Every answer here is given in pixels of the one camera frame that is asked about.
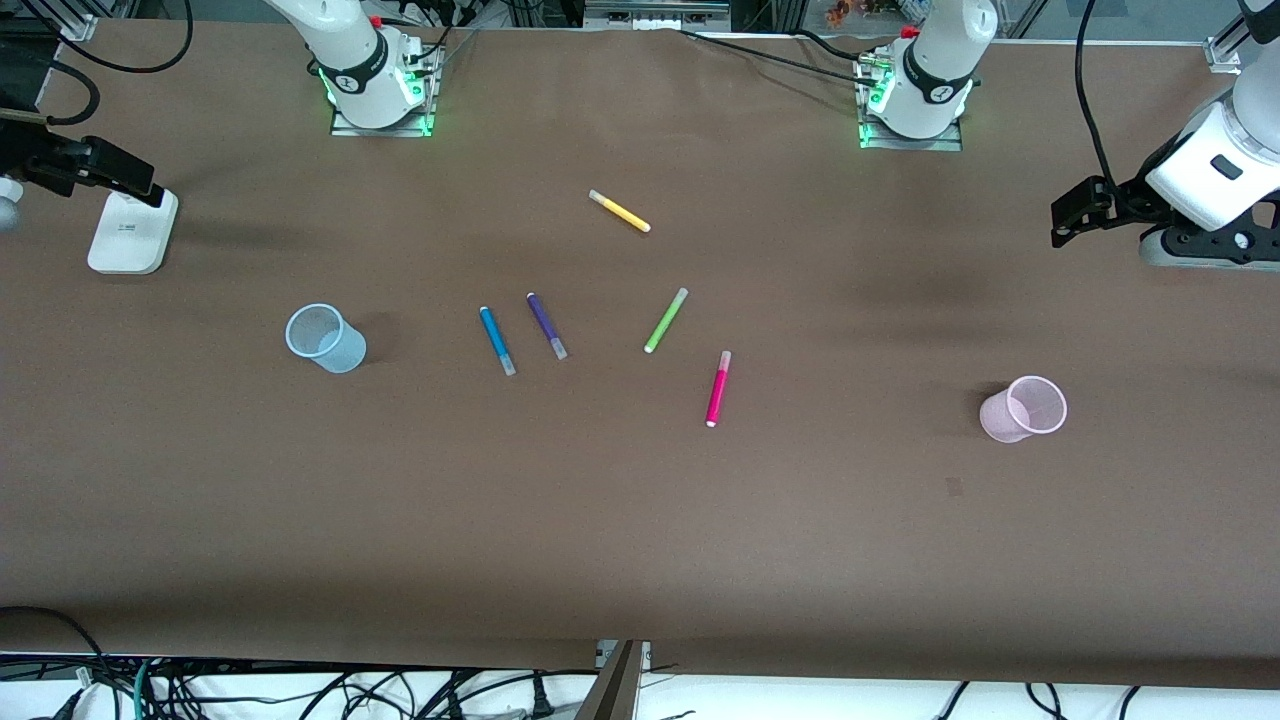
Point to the grey metal box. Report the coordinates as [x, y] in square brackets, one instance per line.
[655, 12]

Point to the blue marker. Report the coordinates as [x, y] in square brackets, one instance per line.
[496, 338]

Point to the purple marker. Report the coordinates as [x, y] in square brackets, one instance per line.
[545, 322]

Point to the white plastic stand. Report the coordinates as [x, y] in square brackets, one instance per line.
[125, 240]

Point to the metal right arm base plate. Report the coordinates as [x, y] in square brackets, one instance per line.
[385, 128]

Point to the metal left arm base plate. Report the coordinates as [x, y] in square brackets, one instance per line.
[915, 144]

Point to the yellow marker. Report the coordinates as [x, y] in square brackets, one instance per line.
[622, 212]

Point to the pink marker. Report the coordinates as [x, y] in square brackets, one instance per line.
[718, 392]

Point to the green marker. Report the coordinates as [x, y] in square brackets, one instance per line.
[665, 322]

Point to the translucent blue plastic cup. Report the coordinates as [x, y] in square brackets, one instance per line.
[330, 340]

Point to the aluminium profile bracket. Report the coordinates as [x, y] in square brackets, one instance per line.
[1232, 48]
[72, 20]

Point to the translucent pink plastic cup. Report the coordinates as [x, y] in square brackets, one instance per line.
[1020, 410]

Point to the aluminium frame beam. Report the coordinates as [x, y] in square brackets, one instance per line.
[612, 690]

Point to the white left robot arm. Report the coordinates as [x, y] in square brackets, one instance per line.
[940, 60]

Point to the black power plug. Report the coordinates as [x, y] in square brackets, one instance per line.
[541, 698]

